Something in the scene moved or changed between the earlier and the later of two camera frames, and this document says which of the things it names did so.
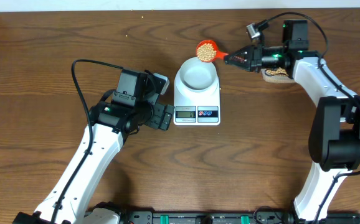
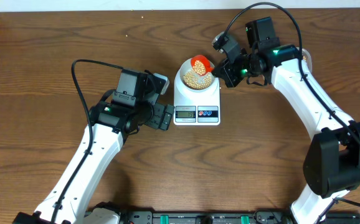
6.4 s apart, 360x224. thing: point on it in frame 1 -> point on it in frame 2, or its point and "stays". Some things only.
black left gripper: [156, 121] stays
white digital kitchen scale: [193, 108] stays
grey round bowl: [197, 74] stays
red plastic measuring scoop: [207, 51] -> [202, 65]
